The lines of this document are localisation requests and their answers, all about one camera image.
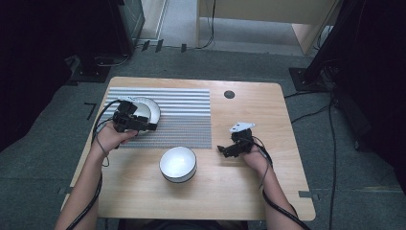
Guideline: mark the light wooden cabinet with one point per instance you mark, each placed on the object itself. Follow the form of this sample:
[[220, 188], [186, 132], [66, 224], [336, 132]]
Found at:
[[268, 12]]

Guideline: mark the white plate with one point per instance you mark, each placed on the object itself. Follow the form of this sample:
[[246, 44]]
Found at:
[[153, 110]]

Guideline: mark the dark cabinet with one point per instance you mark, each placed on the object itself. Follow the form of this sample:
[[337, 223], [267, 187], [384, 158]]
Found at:
[[127, 22]]

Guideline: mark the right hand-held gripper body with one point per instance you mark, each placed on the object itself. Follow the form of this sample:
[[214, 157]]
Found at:
[[242, 137]]

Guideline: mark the white bowl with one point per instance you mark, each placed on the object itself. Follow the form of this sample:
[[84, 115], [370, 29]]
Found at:
[[177, 164]]

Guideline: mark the black stand base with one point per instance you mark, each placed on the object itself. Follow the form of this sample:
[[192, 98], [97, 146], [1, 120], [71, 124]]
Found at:
[[91, 72], [306, 81]]

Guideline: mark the round dark table grommet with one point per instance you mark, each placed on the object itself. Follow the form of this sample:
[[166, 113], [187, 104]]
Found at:
[[229, 94]]

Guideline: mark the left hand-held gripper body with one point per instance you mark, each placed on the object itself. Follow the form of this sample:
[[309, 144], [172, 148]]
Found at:
[[126, 118]]

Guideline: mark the brown white striped woven placemat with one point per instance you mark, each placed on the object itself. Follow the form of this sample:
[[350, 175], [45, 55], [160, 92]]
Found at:
[[185, 121]]

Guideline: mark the person's left hand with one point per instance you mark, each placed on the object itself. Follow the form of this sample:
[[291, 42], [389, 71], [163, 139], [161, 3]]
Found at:
[[111, 139]]

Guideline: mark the person's right hand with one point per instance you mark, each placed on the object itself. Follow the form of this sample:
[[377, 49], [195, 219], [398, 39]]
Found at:
[[255, 158]]

